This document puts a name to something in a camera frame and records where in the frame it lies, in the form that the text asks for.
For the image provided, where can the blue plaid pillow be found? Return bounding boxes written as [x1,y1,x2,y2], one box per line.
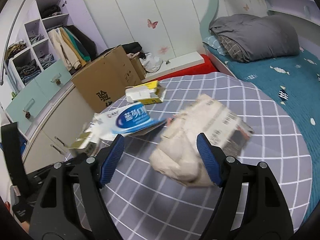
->
[202,35,227,55]

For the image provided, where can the beige paper package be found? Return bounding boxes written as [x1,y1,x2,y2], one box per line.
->
[149,94,254,188]

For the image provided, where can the wide mint drawer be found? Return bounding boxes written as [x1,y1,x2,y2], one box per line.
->
[5,79,53,135]

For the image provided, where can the folded dark clothes stack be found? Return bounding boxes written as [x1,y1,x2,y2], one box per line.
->
[15,59,40,79]

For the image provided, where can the black folded clothes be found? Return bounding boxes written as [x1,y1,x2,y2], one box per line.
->
[41,5,62,18]

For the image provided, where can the large cardboard box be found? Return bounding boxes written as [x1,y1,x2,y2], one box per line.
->
[71,44,143,113]

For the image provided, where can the lilac bed shelf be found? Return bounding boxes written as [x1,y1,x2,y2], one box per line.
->
[260,0,320,23]

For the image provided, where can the olive clothes pile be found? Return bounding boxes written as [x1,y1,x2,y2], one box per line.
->
[6,40,27,58]

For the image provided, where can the cream hanging jacket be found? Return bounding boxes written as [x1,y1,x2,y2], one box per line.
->
[47,29,82,72]

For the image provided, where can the white wardrobe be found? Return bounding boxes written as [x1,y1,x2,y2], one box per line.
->
[79,0,213,60]

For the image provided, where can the tan hanging garment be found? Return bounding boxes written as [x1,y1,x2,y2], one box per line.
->
[59,29,87,67]

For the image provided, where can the teal printed bed sheet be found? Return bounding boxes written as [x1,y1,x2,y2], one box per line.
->
[220,47,320,225]

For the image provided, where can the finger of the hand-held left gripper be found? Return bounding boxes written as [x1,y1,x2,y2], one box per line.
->
[1,122,30,193]

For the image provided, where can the bunched black garment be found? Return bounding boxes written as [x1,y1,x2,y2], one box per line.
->
[121,42,145,58]

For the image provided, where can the white platform step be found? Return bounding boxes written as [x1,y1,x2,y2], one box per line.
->
[145,51,204,79]

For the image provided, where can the grey folded garment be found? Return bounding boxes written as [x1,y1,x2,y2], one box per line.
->
[29,34,45,44]

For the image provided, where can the blue toothpaste box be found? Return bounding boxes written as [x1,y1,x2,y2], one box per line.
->
[94,102,167,140]

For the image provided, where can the mint bunk bed frame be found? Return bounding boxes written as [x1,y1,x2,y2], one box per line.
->
[199,0,320,80]

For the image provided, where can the black hanging coat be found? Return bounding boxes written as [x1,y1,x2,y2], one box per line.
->
[66,25,97,60]

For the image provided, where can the olive white carton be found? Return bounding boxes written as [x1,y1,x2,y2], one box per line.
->
[69,130,100,155]

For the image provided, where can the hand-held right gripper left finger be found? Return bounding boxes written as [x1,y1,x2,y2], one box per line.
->
[29,134,125,240]

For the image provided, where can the green hanging garment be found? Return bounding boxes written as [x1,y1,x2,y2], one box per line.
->
[64,27,91,62]

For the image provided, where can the crumpled white plastic bag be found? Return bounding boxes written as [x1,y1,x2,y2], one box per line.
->
[139,52,163,73]

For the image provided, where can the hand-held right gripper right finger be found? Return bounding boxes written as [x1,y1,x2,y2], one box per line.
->
[196,132,294,240]

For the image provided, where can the folded jeans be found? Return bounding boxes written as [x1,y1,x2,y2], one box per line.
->
[37,54,55,68]

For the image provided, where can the narrow mint drawer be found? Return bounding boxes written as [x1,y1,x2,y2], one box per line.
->
[35,59,73,90]

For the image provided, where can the yellow white carton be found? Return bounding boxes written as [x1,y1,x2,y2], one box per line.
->
[125,80,167,105]

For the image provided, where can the lilac stair cabinet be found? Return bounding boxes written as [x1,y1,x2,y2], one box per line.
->
[5,0,108,140]

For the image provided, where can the small cardboard box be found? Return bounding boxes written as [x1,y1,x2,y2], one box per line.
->
[129,55,147,80]

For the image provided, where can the white low cabinet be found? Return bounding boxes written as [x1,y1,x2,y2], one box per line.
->
[22,84,113,174]

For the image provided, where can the grey checked tablecloth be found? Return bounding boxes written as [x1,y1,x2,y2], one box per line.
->
[67,72,313,240]

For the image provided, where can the grey duvet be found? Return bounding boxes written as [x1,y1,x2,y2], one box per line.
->
[209,14,300,63]

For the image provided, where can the white printed packet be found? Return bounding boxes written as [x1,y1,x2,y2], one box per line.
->
[84,112,118,142]

